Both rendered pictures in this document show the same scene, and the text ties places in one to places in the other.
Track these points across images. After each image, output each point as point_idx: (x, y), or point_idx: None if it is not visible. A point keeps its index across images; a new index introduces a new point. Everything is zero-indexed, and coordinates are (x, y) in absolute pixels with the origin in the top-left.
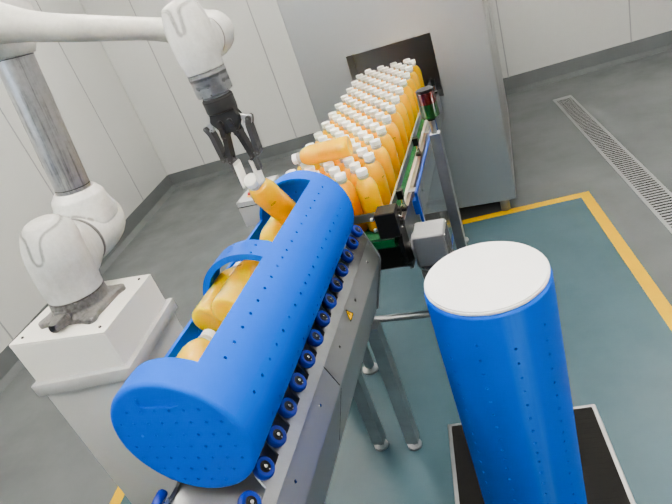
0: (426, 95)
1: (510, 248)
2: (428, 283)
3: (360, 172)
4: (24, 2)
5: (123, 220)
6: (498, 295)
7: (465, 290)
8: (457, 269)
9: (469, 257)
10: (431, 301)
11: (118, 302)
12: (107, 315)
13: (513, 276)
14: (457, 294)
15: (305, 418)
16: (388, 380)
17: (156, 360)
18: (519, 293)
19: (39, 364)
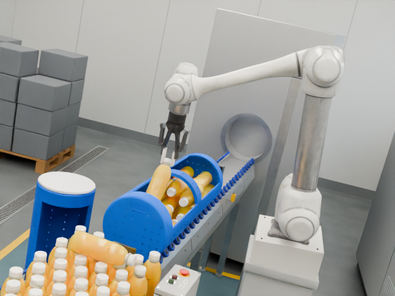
0: None
1: (46, 182)
2: (90, 188)
3: (83, 226)
4: (305, 63)
5: (278, 222)
6: (70, 175)
7: (80, 181)
8: (74, 187)
9: (65, 187)
10: (94, 184)
11: (264, 227)
12: (265, 222)
13: (59, 177)
14: (84, 181)
15: None
16: None
17: (202, 156)
18: (63, 173)
19: None
